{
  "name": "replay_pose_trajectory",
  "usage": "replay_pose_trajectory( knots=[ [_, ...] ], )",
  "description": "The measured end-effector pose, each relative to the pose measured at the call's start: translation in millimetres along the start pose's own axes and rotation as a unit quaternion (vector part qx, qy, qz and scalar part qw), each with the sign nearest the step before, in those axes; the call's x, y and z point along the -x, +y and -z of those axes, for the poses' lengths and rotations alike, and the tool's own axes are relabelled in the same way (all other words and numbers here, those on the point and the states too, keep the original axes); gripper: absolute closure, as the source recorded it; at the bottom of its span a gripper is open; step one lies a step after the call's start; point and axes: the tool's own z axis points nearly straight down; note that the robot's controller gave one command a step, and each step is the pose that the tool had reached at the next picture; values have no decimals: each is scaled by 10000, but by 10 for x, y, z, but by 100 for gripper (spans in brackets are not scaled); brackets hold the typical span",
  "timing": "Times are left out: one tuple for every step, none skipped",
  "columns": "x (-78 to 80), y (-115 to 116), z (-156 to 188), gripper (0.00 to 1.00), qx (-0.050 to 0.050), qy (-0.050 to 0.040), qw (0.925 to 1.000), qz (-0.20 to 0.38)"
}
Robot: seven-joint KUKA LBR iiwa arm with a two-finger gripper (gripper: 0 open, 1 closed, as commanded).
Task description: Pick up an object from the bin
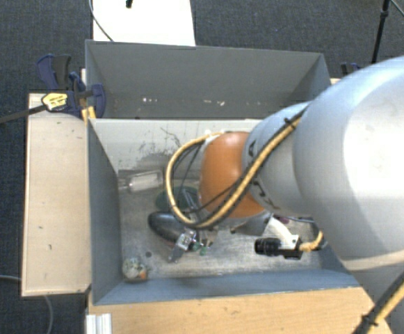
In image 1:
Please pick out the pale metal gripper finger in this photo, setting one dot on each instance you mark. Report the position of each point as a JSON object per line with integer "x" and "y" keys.
{"x": 185, "y": 242}

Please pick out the white green orange small ball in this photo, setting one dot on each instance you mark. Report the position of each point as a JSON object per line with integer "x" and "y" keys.
{"x": 133, "y": 268}

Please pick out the black cylinder on white bracket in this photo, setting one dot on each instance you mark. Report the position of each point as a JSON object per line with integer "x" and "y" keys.
{"x": 274, "y": 246}

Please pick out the black oval case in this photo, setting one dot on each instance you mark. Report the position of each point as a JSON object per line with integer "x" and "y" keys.
{"x": 163, "y": 225}

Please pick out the grey metal bin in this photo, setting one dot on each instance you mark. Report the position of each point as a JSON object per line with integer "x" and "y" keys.
{"x": 194, "y": 82}

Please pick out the clear glass jar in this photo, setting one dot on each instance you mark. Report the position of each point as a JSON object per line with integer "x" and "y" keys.
{"x": 142, "y": 182}

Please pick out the pale wood flat board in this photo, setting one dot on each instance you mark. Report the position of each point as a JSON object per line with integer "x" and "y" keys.
{"x": 57, "y": 200}

